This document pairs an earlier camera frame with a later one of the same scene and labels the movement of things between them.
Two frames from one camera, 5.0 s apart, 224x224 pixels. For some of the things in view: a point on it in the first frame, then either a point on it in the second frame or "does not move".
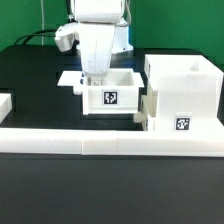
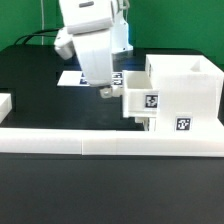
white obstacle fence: (106, 142) does not move
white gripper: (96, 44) does not move
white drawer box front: (149, 107) to (149, 123)
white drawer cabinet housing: (188, 89) does not move
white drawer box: (115, 93) to (139, 98)
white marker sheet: (70, 78) does not move
